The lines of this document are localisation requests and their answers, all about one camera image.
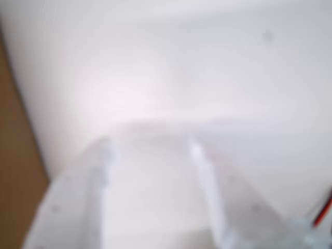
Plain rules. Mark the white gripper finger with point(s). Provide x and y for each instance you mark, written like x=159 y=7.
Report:
x=72 y=202
x=238 y=212

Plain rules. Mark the brown cardboard box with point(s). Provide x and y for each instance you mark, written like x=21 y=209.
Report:
x=15 y=155

